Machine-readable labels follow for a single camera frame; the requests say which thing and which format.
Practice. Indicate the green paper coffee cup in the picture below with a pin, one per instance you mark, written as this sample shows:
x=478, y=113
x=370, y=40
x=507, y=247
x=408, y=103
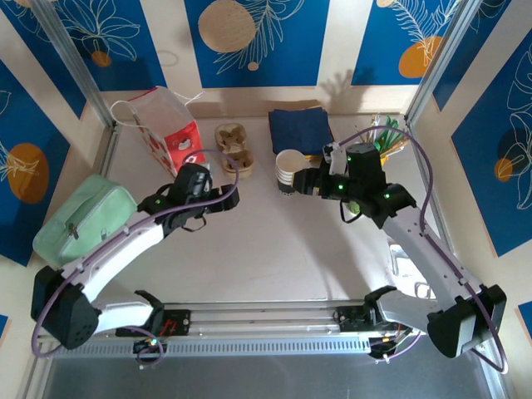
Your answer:
x=354, y=206

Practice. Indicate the brown pulp cup carrier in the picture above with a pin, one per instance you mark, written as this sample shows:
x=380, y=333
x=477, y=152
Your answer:
x=237, y=158

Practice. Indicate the red paper gift bag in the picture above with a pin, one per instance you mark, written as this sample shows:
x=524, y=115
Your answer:
x=183, y=145

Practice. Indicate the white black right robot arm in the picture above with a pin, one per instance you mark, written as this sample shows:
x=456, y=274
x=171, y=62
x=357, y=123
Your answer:
x=415, y=245

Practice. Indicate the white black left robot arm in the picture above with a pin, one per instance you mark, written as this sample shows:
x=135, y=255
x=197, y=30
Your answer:
x=124, y=249

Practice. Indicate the stacked paper cups black print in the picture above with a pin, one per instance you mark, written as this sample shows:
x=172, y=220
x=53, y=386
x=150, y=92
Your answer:
x=290, y=162

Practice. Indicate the flat wooden stirrer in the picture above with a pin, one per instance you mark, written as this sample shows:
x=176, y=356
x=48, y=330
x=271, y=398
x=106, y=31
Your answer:
x=399, y=147

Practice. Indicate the green plastic stirrer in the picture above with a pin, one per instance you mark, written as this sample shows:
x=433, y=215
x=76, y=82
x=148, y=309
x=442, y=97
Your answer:
x=395, y=141
x=384, y=135

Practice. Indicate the navy paper napkin stack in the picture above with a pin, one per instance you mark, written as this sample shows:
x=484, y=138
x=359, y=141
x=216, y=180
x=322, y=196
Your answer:
x=299, y=129

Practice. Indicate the thin wooden stick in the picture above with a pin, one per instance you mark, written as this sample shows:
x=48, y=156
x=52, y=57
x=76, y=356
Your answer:
x=357, y=126

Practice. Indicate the white paper wrapped straw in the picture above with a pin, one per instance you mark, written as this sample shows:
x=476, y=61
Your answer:
x=374, y=124

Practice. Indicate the mint green zip pouch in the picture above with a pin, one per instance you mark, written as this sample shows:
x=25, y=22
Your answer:
x=83, y=216

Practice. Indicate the grey metal sheet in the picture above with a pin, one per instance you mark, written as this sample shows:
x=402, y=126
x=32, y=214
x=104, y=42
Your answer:
x=266, y=378

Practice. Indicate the aluminium frame post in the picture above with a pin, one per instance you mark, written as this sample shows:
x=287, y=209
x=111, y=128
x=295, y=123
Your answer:
x=449, y=62
x=66, y=45

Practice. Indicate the aluminium arm base rail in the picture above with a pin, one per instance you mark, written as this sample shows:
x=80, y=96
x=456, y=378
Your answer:
x=266, y=345

